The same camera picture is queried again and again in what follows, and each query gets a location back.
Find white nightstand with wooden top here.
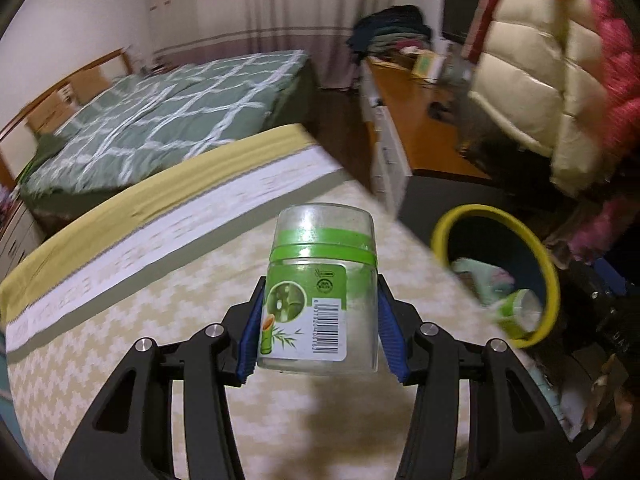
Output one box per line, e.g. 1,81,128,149
0,200,48,281

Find green checked duvet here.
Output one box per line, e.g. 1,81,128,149
20,50,308,196

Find wooden bed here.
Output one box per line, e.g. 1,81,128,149
0,47,321,201

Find small green framed picture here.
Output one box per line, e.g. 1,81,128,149
410,52,443,78

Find wooden sideboard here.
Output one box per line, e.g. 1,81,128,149
360,52,493,211

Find green and white yogurt bottle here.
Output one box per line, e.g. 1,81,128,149
497,290,545,341

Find black bin with yellow rim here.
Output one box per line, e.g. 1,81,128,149
431,204,560,350

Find clear jar with green label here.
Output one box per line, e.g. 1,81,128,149
256,203,381,376

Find pink fluffy jacket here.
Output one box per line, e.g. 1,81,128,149
565,0,640,261

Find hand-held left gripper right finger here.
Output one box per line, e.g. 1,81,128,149
377,275,583,480

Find pile of dark clothes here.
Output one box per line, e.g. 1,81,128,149
347,5,433,56

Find pink striped curtain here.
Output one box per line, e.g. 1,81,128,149
145,0,451,91

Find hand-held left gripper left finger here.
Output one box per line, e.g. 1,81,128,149
52,276,266,480

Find cream puffer jacket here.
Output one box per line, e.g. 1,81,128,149
467,0,626,196

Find person's right hand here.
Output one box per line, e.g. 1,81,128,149
587,355,638,436

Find black television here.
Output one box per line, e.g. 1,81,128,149
440,0,493,46

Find patterned zigzag tablecloth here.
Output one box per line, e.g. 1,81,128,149
0,124,546,480

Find red coat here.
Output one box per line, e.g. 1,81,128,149
462,0,526,61

